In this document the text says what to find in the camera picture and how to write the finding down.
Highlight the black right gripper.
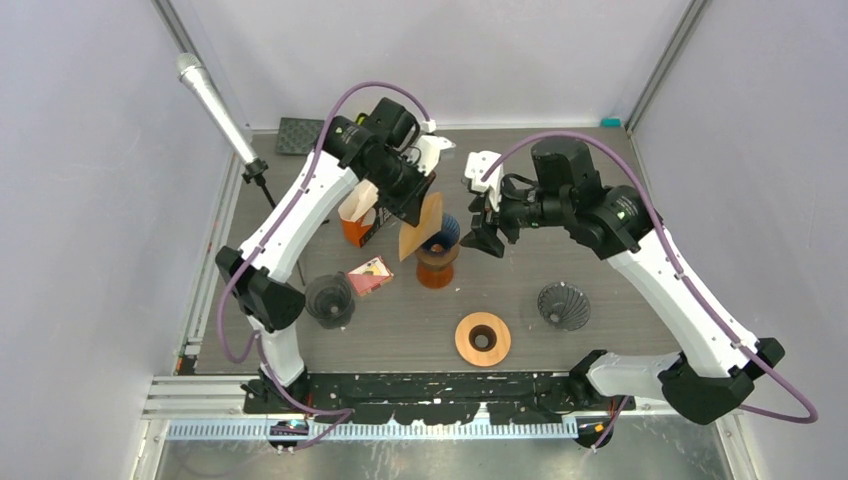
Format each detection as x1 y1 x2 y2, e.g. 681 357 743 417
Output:
459 174 570 258

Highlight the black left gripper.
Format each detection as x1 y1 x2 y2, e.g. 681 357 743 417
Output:
367 156 438 228

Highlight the blue ribbed dripper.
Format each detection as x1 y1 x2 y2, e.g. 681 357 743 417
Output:
419 213 461 255

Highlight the coffee paper filter box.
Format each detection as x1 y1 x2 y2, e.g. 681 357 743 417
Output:
338 180 390 248

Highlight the light wooden dripper ring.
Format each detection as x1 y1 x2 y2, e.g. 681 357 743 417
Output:
454 311 513 368

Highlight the dark smoky glass dripper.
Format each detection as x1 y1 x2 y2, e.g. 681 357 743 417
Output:
305 272 355 329

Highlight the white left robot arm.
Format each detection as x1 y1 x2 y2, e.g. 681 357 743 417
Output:
215 98 455 414

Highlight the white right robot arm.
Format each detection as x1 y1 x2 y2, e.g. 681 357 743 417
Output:
461 137 785 425

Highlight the grey ribbed dripper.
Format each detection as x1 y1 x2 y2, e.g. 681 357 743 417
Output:
537 281 591 331

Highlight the amber glass carafe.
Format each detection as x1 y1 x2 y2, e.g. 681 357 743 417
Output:
416 262 454 289

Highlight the dark grey studded plate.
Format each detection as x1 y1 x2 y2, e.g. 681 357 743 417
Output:
274 117 324 156

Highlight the silver microphone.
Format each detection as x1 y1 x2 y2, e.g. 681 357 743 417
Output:
176 52 259 167

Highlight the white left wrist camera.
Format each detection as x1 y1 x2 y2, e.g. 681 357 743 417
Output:
412 120 456 176

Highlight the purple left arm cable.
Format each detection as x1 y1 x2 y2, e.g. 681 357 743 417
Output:
217 81 437 452

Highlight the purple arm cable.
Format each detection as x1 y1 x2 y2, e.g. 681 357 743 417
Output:
480 129 819 452
217 81 437 452

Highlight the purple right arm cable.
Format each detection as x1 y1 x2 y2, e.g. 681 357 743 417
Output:
480 129 819 452

